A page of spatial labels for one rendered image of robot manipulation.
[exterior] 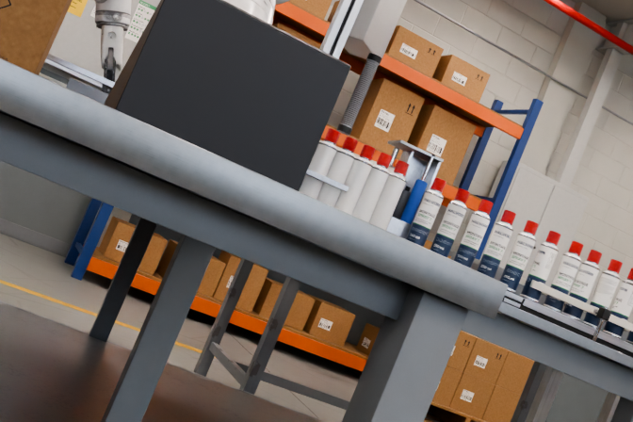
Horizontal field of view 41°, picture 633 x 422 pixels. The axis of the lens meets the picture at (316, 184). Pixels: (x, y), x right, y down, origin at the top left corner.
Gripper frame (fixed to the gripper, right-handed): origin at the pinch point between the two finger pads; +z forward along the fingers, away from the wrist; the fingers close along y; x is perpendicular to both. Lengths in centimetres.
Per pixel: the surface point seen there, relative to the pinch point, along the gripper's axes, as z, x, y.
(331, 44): -14, -51, -17
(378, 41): -17, -65, -11
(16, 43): -4.0, 17.4, -42.1
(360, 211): 26, -65, -2
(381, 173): 16, -71, -2
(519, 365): 141, -283, 317
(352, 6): -24, -56, -16
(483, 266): 40, -102, -1
